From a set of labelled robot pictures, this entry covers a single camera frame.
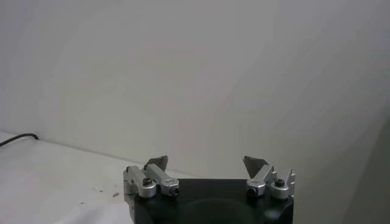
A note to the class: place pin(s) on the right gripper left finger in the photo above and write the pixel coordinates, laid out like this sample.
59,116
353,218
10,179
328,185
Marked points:
146,182

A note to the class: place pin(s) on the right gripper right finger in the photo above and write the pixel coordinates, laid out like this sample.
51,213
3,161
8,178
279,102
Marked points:
265,182

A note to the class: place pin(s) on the scattered dark crumbs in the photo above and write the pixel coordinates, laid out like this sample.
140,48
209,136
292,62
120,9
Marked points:
115,194

